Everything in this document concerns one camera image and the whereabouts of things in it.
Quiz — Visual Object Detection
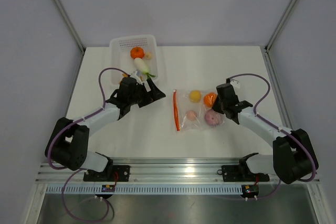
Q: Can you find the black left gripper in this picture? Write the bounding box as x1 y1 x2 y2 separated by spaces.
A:
129 79 165 108

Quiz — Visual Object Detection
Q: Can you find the fake yellow lemon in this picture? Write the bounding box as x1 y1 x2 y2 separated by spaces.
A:
189 90 202 103

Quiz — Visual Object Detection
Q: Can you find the clear zip top bag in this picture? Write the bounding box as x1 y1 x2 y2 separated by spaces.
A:
173 89 225 132

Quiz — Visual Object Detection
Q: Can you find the fake white radish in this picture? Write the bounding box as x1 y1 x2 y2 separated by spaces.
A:
133 58 156 78

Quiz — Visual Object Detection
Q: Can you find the fake pink peach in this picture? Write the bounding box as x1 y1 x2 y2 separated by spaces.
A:
185 110 197 121

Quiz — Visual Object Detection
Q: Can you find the fake white garlic bulb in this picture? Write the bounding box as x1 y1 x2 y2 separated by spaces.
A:
144 51 152 60

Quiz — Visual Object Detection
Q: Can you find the fake orange pumpkin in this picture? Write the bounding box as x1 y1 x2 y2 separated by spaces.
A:
130 47 145 59

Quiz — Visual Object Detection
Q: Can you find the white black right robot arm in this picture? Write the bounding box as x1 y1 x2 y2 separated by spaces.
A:
134 79 318 184

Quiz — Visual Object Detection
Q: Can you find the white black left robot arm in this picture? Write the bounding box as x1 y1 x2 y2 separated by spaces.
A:
45 77 166 181

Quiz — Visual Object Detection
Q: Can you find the fake orange fruit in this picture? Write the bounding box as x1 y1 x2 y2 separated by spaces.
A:
203 92 217 108

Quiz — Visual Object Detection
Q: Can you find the fake purple onion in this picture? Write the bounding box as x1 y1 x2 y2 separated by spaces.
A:
204 109 222 127

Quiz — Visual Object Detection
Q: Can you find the white plastic perforated basket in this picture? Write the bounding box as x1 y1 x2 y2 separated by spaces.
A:
109 35 161 82

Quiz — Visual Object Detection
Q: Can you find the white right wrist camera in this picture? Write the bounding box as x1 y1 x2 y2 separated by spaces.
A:
230 79 241 90

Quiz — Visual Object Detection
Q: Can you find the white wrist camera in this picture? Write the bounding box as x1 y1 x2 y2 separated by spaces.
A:
230 79 241 90
130 69 144 85

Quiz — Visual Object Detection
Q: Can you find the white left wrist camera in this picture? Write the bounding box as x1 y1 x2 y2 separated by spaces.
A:
130 69 144 85

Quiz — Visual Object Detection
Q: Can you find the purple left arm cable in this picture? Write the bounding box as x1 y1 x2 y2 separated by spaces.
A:
47 67 132 170

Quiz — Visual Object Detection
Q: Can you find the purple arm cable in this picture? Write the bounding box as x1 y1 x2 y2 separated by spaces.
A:
47 67 132 170
226 73 317 182

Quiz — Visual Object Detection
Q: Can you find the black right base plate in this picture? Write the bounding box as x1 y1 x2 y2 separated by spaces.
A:
219 165 270 183

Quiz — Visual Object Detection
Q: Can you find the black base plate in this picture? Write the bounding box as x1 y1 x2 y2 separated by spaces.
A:
83 165 131 182
219 165 270 183

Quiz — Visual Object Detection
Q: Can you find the aluminium mounting rail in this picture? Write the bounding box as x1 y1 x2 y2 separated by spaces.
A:
35 157 321 185

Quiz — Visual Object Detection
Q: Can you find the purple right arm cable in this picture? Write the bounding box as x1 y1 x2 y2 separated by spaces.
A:
226 73 317 182

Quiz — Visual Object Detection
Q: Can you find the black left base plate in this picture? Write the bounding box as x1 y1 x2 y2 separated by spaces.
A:
83 165 131 182

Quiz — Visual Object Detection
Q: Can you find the white slotted cable duct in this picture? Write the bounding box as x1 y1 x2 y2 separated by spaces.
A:
46 184 243 195

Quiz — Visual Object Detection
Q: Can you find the aluminium frame post right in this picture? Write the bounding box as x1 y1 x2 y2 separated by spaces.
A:
265 0 300 54

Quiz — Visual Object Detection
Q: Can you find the aluminium frame post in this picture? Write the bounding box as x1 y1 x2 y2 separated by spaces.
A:
265 0 300 54
51 0 86 55

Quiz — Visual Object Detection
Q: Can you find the aluminium frame post left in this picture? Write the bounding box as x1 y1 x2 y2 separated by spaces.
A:
51 0 86 55

